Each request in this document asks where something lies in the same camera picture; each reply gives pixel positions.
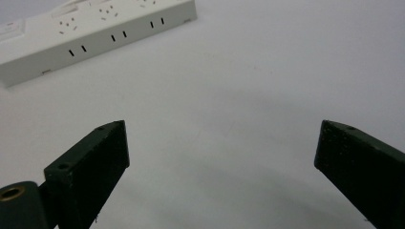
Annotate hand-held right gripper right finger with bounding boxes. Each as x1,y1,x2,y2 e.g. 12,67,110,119
313,119,405,229

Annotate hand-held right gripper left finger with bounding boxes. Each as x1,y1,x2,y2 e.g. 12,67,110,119
43,119,131,229

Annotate white power strip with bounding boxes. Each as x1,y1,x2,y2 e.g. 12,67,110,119
0,0,199,89

